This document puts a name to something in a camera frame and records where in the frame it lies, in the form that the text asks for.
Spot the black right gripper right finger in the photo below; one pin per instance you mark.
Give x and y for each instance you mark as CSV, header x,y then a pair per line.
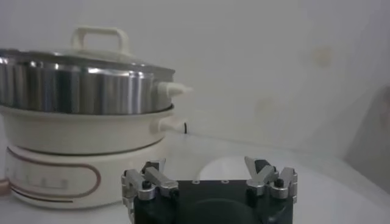
x,y
262,178

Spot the round white plate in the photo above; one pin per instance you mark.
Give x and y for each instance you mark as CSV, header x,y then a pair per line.
x,y
225,169

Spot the cream electric cooker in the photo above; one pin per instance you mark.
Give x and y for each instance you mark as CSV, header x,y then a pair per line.
x,y
76,137

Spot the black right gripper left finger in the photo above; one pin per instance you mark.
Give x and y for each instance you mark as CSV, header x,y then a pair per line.
x,y
161,182

